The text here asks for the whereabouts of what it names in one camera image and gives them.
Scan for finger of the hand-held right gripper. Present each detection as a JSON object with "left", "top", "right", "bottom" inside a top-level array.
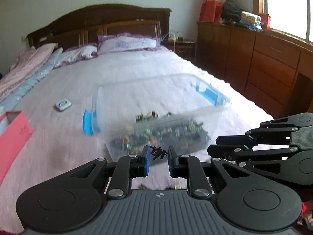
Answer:
[
  {"left": 216, "top": 114, "right": 300, "bottom": 150},
  {"left": 207, "top": 146, "right": 306, "bottom": 184}
]

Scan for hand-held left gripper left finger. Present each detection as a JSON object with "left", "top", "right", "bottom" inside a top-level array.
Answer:
[{"left": 67, "top": 145, "right": 152, "bottom": 199}]

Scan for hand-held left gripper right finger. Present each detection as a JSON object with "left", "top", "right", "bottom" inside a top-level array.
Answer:
[{"left": 168, "top": 146, "right": 252, "bottom": 197}]

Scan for black toy brick piece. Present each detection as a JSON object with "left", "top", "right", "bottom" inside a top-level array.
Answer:
[{"left": 148, "top": 146, "right": 169, "bottom": 161}]

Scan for scatter of toy bricks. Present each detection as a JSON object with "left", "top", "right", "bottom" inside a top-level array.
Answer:
[{"left": 138, "top": 183, "right": 190, "bottom": 191}]

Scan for dense heap of toy bricks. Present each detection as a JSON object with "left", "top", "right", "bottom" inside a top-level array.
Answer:
[{"left": 109, "top": 110, "right": 211, "bottom": 159}]

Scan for clear plastic storage box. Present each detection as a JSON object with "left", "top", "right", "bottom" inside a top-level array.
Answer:
[{"left": 82, "top": 73, "right": 231, "bottom": 163}]

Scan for wooden dresser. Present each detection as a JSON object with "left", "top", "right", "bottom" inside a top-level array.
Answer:
[{"left": 196, "top": 22, "right": 313, "bottom": 120}]

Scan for small white square device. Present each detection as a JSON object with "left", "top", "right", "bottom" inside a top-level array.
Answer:
[{"left": 55, "top": 99, "right": 72, "bottom": 112}]

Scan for red box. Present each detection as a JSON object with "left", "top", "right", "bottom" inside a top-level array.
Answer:
[{"left": 259, "top": 13, "right": 271, "bottom": 30}]

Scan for wooden nightstand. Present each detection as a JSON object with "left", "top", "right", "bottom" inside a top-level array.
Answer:
[{"left": 163, "top": 39, "right": 197, "bottom": 60}]

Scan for folded patterned cloth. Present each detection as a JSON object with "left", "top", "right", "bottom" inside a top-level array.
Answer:
[{"left": 240, "top": 11, "right": 263, "bottom": 31}]

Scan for large purple-frilled white pillow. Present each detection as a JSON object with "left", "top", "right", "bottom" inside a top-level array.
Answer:
[{"left": 97, "top": 32, "right": 162, "bottom": 55}]

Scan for dark clothes pile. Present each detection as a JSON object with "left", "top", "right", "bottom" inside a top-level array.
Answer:
[{"left": 219, "top": 1, "right": 245, "bottom": 26}]

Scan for small purple-frilled white pillow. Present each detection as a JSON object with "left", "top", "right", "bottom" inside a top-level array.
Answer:
[{"left": 54, "top": 43, "right": 99, "bottom": 68}]

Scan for window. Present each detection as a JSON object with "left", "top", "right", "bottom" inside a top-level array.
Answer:
[{"left": 253, "top": 0, "right": 313, "bottom": 47}]

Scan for pink cardboard box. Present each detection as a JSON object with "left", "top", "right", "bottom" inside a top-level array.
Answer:
[{"left": 0, "top": 111, "right": 34, "bottom": 184}]

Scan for red and cream curtain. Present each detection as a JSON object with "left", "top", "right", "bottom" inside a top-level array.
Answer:
[{"left": 199, "top": 0, "right": 229, "bottom": 24}]

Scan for dark wooden headboard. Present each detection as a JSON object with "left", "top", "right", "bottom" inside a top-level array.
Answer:
[{"left": 26, "top": 4, "right": 172, "bottom": 54}]

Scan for white chargers with cables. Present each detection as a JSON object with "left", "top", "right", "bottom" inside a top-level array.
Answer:
[{"left": 163, "top": 30, "right": 184, "bottom": 42}]

